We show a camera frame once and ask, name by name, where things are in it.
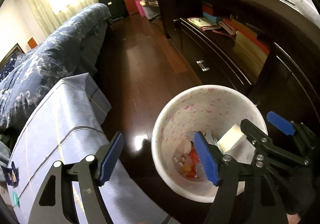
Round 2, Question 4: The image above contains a gold white small box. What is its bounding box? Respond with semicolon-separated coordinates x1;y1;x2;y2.
217;124;255;164

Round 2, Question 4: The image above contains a red white noodle cup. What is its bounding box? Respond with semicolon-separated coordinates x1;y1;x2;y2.
178;147;201;181

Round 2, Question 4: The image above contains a white speckled trash bin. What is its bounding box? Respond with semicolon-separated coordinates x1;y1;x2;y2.
151;85;267;203

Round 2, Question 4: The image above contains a teal plastic lid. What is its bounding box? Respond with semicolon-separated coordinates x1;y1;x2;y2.
12;191;20;208

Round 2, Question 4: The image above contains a blue waffle snack wrapper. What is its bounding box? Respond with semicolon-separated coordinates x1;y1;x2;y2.
1;161;20;187

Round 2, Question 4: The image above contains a light blue fleece blanket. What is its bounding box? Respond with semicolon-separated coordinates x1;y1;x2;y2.
0;141;11;168

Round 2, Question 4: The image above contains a blue checked tablecloth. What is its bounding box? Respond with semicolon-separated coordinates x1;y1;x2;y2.
9;73;174;223

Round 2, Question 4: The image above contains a dark wooden cabinet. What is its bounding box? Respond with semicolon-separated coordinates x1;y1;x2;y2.
158;0;319;132

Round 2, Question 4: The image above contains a dark blue patterned duvet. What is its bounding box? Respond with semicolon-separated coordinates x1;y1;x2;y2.
1;4;111;131

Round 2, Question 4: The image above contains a dark wooden headboard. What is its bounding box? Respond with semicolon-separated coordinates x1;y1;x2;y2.
0;43;24;69

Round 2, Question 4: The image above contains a pink storage bin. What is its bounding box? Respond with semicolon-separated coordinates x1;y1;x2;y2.
135;0;146;17

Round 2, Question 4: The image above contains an orange box by wall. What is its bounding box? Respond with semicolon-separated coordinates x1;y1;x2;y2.
27;37;38;49

